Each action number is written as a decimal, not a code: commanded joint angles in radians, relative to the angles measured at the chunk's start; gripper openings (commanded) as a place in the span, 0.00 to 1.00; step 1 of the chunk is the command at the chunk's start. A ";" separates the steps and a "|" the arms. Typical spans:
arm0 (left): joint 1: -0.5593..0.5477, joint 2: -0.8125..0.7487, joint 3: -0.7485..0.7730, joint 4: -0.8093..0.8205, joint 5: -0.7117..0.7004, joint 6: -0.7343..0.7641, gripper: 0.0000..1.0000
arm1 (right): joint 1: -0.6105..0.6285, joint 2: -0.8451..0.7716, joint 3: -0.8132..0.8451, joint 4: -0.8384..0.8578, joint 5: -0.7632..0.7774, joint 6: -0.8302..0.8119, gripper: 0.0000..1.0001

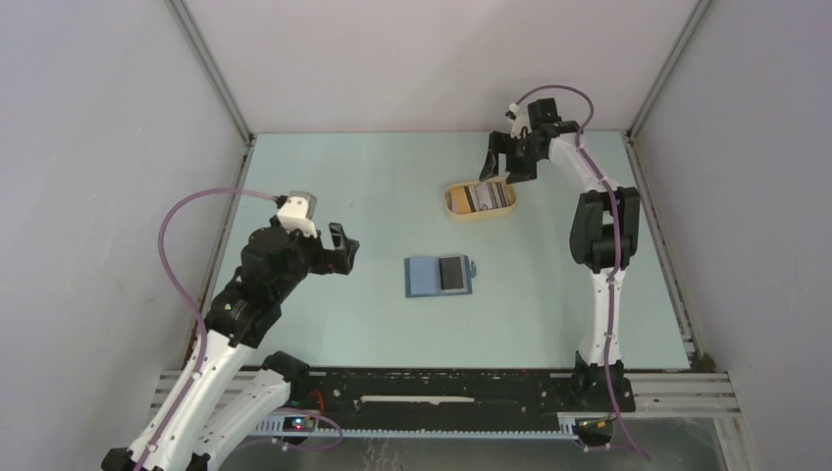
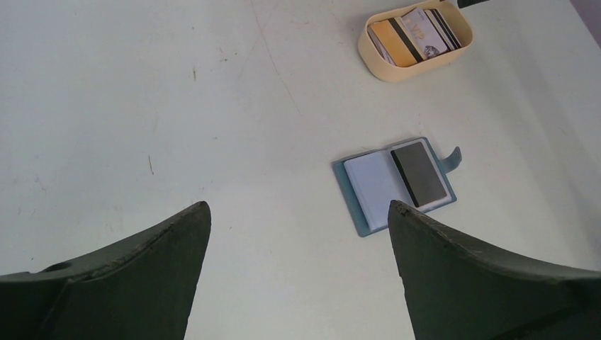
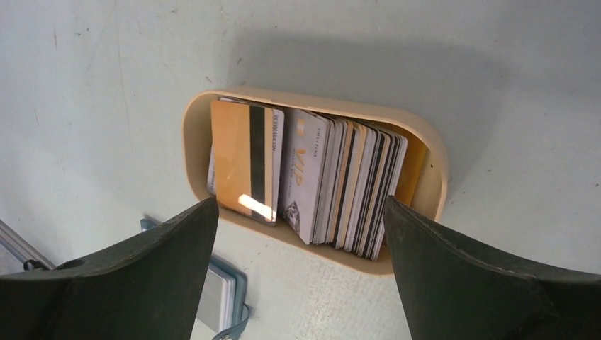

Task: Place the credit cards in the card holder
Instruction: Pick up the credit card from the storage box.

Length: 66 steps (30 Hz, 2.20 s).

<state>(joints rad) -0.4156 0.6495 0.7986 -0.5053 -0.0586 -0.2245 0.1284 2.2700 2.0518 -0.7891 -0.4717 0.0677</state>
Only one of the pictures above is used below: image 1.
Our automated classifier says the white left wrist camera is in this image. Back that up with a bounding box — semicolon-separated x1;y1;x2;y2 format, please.
277;191;318;238

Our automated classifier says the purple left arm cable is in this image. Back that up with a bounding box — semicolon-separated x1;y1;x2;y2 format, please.
130;188;345;471

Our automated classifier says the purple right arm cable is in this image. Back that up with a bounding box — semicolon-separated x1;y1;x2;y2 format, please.
513;84;651;461

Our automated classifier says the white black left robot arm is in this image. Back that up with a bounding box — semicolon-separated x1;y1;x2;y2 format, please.
101;219;360;470

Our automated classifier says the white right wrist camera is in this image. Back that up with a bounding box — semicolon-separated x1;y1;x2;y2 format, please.
505;103;532;139

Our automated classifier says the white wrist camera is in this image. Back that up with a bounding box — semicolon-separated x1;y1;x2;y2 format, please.
505;103;532;139
277;191;318;238

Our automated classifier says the aluminium frame rail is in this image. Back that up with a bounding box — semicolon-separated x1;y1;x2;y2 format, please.
150;369;743;417

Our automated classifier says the grey cable duct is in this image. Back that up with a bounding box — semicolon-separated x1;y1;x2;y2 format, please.
244;413;614;440

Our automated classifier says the orange card with black stripe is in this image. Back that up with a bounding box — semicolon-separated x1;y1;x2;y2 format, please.
448;185;477;215

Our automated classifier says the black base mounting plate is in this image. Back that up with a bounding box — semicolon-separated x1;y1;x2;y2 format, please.
287;367;632;430

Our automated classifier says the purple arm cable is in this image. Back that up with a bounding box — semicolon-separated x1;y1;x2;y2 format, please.
130;188;345;471
513;84;651;461

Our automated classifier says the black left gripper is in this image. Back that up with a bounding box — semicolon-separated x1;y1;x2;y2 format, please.
273;221;358;300

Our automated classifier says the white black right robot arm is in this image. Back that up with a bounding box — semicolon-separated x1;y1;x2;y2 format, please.
479;98;641;410

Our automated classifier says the stack of cards in tray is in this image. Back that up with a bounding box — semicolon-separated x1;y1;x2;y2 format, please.
471;182;511;211

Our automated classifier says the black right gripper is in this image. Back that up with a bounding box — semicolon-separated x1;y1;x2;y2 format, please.
482;131;546;184

